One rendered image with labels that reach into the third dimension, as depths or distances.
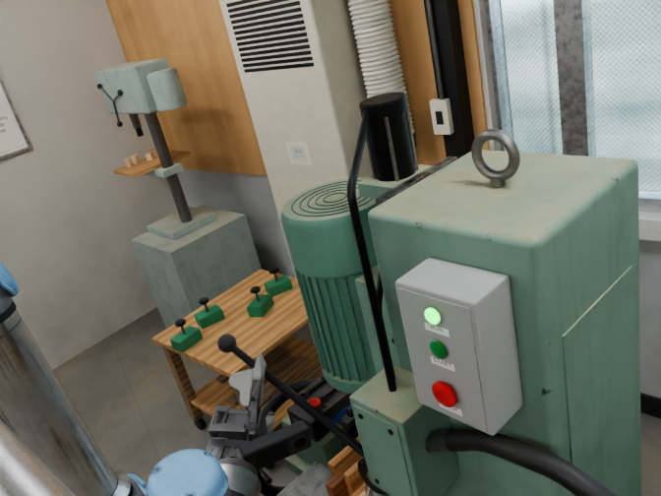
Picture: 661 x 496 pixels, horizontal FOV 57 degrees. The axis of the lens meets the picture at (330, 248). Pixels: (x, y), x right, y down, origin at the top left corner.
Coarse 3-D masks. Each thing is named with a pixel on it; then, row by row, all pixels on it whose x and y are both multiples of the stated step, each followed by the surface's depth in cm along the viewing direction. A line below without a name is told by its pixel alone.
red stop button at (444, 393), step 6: (438, 384) 62; (444, 384) 62; (432, 390) 63; (438, 390) 62; (444, 390) 62; (450, 390) 61; (438, 396) 63; (444, 396) 62; (450, 396) 61; (444, 402) 62; (450, 402) 62; (456, 402) 62
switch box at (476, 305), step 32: (416, 288) 60; (448, 288) 58; (480, 288) 57; (416, 320) 62; (448, 320) 58; (480, 320) 56; (512, 320) 60; (416, 352) 64; (480, 352) 57; (512, 352) 61; (416, 384) 67; (480, 384) 59; (512, 384) 62; (480, 416) 61
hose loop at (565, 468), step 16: (432, 432) 73; (448, 432) 70; (464, 432) 68; (480, 432) 66; (432, 448) 72; (448, 448) 70; (464, 448) 68; (480, 448) 66; (496, 448) 64; (512, 448) 63; (528, 448) 62; (528, 464) 61; (544, 464) 60; (560, 464) 60; (560, 480) 59; (576, 480) 58; (592, 480) 58
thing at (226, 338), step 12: (228, 336) 110; (228, 348) 109; (252, 360) 106; (276, 384) 101; (288, 396) 99; (300, 396) 99; (312, 408) 96; (324, 420) 94; (336, 432) 92; (348, 444) 91; (360, 444) 90; (360, 468) 87; (384, 492) 85
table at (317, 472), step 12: (300, 468) 126; (312, 468) 121; (324, 468) 120; (300, 480) 118; (312, 480) 118; (324, 480) 117; (288, 492) 116; (300, 492) 116; (312, 492) 115; (324, 492) 114
